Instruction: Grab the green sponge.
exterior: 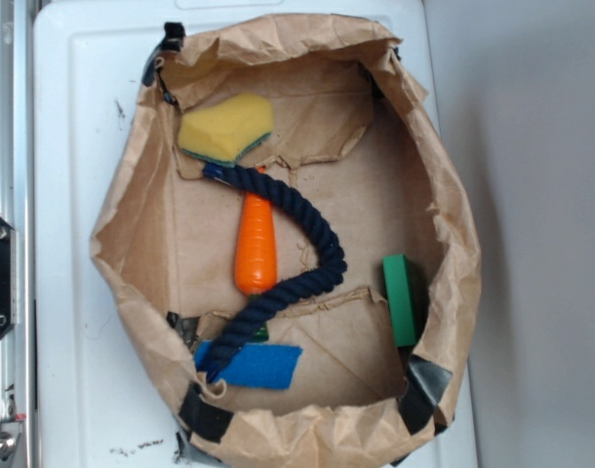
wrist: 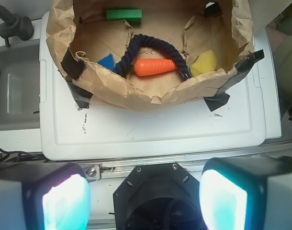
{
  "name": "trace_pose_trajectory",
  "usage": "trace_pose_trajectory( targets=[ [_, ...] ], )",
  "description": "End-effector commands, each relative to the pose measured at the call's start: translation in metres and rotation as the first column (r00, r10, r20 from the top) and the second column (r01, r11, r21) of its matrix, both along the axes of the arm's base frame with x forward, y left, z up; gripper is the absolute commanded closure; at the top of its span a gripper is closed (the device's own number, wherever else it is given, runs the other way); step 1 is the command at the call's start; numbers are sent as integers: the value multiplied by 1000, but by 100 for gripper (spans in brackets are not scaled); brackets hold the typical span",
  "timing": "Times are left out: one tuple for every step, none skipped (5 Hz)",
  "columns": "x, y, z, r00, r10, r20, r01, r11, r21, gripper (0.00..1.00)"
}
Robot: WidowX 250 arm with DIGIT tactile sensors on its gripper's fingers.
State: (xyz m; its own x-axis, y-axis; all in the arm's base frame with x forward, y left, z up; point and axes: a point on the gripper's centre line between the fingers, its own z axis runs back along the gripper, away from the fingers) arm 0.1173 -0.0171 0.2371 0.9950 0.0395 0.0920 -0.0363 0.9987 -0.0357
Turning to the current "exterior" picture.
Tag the blue felt cloth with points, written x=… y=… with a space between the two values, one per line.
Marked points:
x=260 y=365

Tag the white plastic container lid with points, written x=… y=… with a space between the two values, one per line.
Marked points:
x=97 y=407

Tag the orange plastic carrot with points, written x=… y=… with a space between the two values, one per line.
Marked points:
x=255 y=267

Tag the green wooden block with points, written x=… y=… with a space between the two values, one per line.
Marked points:
x=399 y=290

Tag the yellow sponge with green pad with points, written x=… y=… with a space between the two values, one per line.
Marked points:
x=222 y=134

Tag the crumpled brown paper bag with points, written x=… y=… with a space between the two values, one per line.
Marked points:
x=355 y=171

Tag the silver aluminium frame rail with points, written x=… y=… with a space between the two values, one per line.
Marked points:
x=18 y=414

